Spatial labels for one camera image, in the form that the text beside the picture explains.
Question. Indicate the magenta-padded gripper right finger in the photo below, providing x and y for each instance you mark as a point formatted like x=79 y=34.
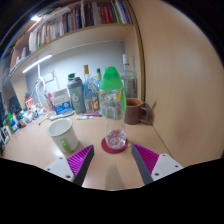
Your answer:
x=148 y=160

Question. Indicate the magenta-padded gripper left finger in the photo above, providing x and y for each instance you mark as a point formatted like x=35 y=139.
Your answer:
x=79 y=160

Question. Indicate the green-capped clear plastic bottle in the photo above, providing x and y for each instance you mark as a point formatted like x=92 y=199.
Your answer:
x=112 y=106

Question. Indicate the flat round red coaster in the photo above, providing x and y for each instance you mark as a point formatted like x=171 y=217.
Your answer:
x=106 y=148

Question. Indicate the white mug with green rim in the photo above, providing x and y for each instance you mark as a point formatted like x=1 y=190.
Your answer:
x=61 y=133

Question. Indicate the white marker pen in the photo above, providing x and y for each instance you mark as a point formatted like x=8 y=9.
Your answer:
x=84 y=117

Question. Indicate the pale blue flat case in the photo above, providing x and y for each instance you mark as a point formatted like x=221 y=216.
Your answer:
x=63 y=115

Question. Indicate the brown ceramic mug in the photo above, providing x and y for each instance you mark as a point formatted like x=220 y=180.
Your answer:
x=132 y=113

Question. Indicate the blue and white carton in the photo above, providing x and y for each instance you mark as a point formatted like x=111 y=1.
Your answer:
x=61 y=103

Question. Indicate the grey shaker bottle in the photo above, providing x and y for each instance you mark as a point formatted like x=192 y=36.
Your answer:
x=76 y=98

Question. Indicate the gold-capped blue-tinted bottle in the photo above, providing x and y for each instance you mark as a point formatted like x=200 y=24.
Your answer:
x=89 y=96

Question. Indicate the pink packet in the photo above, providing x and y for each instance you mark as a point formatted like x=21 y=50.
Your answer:
x=50 y=101

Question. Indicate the red and white box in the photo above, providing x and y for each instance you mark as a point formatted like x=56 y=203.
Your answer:
x=29 y=103

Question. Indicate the tall clear glass bottle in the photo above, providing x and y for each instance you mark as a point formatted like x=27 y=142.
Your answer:
x=129 y=83

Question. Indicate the slim green glass bottle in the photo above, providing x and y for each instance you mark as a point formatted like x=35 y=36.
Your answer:
x=98 y=75

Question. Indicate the white desk lamp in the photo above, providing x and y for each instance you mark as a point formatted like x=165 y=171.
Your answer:
x=36 y=63

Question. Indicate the wooden shelf unit with books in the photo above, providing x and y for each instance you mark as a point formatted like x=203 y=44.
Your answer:
x=83 y=16

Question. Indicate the white tube light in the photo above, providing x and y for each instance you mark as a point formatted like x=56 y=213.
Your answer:
x=36 y=18

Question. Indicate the small white photo frame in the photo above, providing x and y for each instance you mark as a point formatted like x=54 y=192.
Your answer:
x=4 y=134

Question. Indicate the white wall socket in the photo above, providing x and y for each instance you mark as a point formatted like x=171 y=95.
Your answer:
x=48 y=77

